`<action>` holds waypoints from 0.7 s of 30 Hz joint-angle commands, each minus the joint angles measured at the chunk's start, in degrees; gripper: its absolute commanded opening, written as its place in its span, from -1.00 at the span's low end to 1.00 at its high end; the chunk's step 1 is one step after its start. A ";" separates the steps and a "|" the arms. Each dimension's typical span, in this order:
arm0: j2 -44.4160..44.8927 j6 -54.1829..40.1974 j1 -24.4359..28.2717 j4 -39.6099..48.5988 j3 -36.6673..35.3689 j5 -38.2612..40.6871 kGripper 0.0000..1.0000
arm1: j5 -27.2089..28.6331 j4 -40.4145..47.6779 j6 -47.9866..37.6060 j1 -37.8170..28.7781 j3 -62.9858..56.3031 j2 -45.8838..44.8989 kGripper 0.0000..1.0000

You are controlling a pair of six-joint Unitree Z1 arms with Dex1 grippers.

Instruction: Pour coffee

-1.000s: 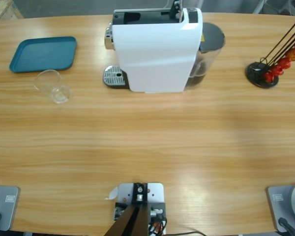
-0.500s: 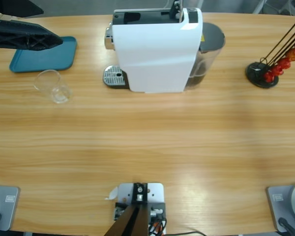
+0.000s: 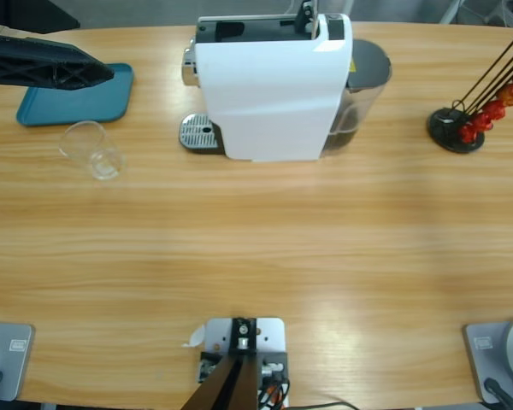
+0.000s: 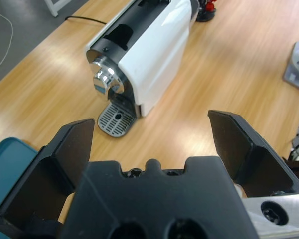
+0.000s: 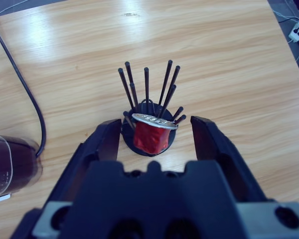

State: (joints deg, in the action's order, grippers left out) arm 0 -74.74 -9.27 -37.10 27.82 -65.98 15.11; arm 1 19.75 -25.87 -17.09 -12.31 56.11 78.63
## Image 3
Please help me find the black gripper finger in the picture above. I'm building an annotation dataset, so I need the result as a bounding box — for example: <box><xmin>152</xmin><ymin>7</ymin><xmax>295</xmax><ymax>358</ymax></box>
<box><xmin>0</xmin><ymin>32</ymin><xmax>115</xmax><ymax>93</ymax></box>
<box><xmin>0</xmin><ymin>0</ymin><xmax>80</xmax><ymax>33</ymax></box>

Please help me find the clear glass cup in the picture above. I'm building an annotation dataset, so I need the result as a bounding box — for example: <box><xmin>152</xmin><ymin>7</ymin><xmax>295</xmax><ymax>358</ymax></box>
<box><xmin>58</xmin><ymin>120</ymin><xmax>127</xmax><ymax>182</ymax></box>

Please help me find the white capsule coffee machine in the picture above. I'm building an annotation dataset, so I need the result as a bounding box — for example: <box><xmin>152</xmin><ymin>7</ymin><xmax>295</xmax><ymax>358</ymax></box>
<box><xmin>178</xmin><ymin>0</ymin><xmax>354</xmax><ymax>164</ymax></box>

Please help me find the teal plastic tray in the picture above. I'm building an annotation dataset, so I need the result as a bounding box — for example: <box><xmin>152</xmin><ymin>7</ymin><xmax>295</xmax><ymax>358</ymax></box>
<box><xmin>15</xmin><ymin>62</ymin><xmax>136</xmax><ymax>128</ymax></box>

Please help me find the white paper tag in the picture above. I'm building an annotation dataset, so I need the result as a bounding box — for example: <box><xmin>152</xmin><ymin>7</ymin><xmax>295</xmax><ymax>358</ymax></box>
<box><xmin>180</xmin><ymin>323</ymin><xmax>207</xmax><ymax>349</ymax></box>

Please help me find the dark clear water tank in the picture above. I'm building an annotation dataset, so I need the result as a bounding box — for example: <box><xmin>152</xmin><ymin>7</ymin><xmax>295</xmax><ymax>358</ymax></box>
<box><xmin>322</xmin><ymin>38</ymin><xmax>393</xmax><ymax>155</ymax></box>

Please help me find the black capsule holder with rods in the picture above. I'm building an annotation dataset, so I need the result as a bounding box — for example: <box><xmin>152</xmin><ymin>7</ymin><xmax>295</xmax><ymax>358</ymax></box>
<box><xmin>426</xmin><ymin>29</ymin><xmax>513</xmax><ymax>155</ymax></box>

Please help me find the white chair leg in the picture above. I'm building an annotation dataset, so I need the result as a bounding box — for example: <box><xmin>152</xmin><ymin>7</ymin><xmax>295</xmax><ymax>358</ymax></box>
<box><xmin>438</xmin><ymin>0</ymin><xmax>461</xmax><ymax>25</ymax></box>

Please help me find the arm grey base plate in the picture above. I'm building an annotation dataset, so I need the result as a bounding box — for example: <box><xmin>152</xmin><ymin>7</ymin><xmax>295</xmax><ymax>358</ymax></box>
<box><xmin>462</xmin><ymin>315</ymin><xmax>513</xmax><ymax>405</ymax></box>
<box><xmin>0</xmin><ymin>322</ymin><xmax>37</xmax><ymax>402</ymax></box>

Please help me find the white mount block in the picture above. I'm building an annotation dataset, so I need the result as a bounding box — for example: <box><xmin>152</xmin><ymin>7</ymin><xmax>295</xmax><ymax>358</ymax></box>
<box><xmin>194</xmin><ymin>316</ymin><xmax>288</xmax><ymax>410</ymax></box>

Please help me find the dark camera post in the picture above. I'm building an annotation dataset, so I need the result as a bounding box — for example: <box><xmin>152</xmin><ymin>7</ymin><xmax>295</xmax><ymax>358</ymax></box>
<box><xmin>182</xmin><ymin>316</ymin><xmax>258</xmax><ymax>410</ymax></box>

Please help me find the black cable bundle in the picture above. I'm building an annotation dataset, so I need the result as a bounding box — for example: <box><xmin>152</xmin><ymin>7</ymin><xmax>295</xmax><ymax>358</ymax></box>
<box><xmin>256</xmin><ymin>375</ymin><xmax>292</xmax><ymax>410</ymax></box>

